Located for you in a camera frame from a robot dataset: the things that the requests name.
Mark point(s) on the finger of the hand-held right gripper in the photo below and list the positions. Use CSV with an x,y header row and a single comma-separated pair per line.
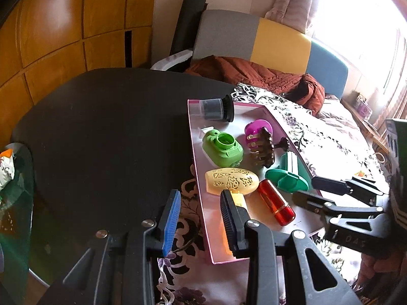
x,y
329,184
313,199

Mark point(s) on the shiny red capsule case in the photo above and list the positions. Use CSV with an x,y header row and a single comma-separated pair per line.
x,y
276,206

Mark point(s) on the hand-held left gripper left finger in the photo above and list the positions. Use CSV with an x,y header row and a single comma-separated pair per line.
x,y
171,222

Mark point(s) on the purple face-shaped mold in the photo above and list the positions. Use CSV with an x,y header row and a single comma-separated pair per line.
x,y
259,127

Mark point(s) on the brown quilted blanket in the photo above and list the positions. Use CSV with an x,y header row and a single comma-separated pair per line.
x,y
254,76

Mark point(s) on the beige blanket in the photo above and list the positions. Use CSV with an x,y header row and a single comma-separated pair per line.
x,y
340,117

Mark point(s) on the white plastic bag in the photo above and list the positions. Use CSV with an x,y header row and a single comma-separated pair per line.
x,y
171,60

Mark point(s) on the person's right hand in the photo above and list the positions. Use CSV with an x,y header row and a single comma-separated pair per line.
x,y
372,267

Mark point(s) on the black rolled mat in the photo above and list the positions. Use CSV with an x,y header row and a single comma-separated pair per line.
x,y
187,28

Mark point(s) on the glass side table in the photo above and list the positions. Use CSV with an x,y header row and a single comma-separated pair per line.
x,y
16,228

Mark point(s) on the beige curtain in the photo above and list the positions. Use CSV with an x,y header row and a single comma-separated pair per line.
x,y
292,3

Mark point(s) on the purple patterned box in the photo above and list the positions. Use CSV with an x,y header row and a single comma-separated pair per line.
x,y
364,108

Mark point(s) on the pink tray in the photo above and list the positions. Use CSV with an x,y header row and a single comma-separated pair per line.
x,y
203,216

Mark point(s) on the white and orange packet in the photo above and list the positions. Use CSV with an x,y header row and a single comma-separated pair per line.
x,y
6,171

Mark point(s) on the yellow perforated oval toy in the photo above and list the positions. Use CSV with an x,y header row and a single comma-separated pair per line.
x,y
229,181

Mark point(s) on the grey yellow blue sofa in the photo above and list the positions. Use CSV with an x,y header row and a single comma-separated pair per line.
x,y
279,38

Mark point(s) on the orange building block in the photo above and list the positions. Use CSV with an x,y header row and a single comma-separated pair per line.
x,y
361,174

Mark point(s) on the embroidered floral tablecloth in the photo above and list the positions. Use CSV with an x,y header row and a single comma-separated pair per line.
x,y
334,152

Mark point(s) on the light green toy camera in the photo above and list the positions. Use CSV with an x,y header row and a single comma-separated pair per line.
x,y
222,152

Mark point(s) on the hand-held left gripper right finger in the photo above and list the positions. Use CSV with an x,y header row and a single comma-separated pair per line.
x,y
227,219

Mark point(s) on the green plastic toy mold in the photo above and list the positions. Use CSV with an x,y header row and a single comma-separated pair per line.
x,y
286,179

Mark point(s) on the small black cup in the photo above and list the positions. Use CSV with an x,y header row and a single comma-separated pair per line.
x,y
213,109

